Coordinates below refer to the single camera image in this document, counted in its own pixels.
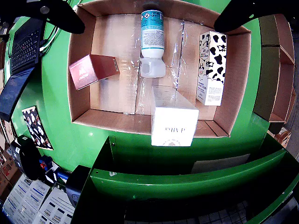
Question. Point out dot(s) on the black rounded device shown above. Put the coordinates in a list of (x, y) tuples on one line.
[(30, 158)]

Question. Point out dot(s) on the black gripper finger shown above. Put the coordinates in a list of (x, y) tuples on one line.
[(252, 9), (35, 11)]

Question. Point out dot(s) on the printed paper sheet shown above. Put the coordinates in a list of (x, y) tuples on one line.
[(23, 200), (56, 210)]

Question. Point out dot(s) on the grey blank sheet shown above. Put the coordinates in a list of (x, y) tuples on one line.
[(219, 164)]

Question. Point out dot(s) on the tall white carton box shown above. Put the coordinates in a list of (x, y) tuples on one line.
[(172, 126)]

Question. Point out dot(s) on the black desktop printer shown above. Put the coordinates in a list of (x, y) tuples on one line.
[(76, 186)]

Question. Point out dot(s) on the black laptop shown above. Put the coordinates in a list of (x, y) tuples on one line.
[(23, 51)]

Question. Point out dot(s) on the green metal rack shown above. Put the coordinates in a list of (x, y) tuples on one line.
[(163, 184)]

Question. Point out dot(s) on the black patterned card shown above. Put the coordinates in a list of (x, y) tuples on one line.
[(37, 128)]

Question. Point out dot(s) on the red carton box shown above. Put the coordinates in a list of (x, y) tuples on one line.
[(84, 72)]

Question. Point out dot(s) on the cow print carton box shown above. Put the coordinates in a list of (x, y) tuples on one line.
[(217, 58)]

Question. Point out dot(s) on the shallow cardboard tray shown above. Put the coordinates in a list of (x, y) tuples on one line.
[(109, 93)]

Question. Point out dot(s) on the teal label plastic bottle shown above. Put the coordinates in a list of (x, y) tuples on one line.
[(151, 35)]

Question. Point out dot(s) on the red printed cardboard carton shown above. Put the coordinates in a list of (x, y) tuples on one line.
[(8, 170)]

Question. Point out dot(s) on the blue red small item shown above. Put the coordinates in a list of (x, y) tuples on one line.
[(45, 163)]

